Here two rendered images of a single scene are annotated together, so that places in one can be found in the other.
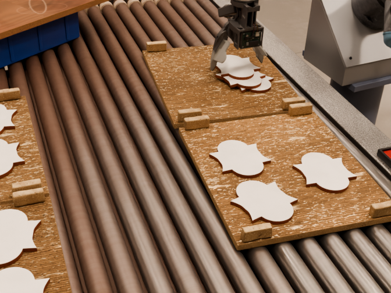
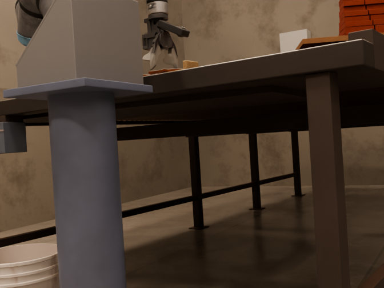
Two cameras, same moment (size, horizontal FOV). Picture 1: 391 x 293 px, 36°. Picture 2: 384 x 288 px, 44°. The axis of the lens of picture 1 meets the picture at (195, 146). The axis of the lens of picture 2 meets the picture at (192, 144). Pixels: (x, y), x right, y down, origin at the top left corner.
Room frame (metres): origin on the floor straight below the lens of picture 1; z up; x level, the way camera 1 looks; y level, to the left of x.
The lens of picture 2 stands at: (2.94, -0.96, 0.72)
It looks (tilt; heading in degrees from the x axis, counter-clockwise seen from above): 0 degrees down; 147
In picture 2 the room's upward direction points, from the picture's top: 4 degrees counter-clockwise
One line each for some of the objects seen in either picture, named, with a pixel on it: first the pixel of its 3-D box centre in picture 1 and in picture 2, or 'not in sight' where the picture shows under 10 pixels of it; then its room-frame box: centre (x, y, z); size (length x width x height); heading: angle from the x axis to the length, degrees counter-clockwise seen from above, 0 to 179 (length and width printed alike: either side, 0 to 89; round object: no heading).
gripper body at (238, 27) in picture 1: (244, 21); (157, 34); (1.45, -0.11, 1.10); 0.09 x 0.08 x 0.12; 23
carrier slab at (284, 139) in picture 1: (280, 169); not in sight; (1.05, -0.19, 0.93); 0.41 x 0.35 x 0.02; 18
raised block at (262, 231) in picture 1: (256, 232); not in sight; (0.83, -0.12, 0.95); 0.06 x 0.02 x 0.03; 108
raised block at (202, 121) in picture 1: (196, 122); not in sight; (1.20, 0.00, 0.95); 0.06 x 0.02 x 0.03; 108
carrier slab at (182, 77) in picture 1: (219, 79); not in sight; (1.46, -0.06, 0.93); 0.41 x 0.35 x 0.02; 16
